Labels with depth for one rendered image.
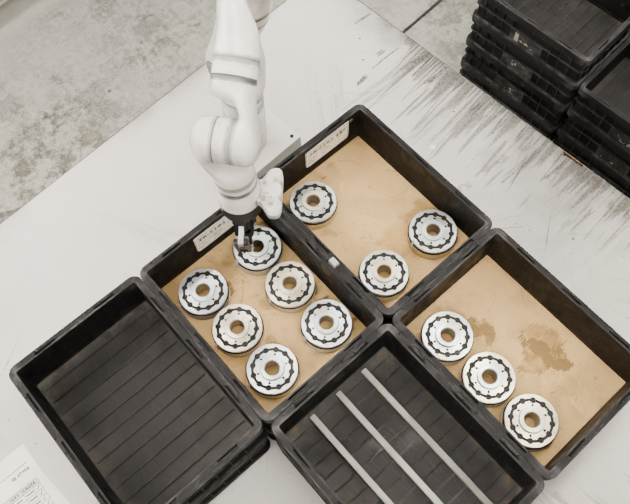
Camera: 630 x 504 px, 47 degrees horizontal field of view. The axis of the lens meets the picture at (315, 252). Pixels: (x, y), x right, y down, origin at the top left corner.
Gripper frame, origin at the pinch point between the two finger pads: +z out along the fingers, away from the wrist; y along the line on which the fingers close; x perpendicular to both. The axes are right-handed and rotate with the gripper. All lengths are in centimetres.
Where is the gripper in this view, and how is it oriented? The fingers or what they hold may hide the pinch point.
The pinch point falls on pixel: (248, 231)
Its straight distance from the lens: 137.3
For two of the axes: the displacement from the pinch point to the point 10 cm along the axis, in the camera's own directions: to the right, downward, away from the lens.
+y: -0.3, 9.1, -4.1
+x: 10.0, 0.2, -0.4
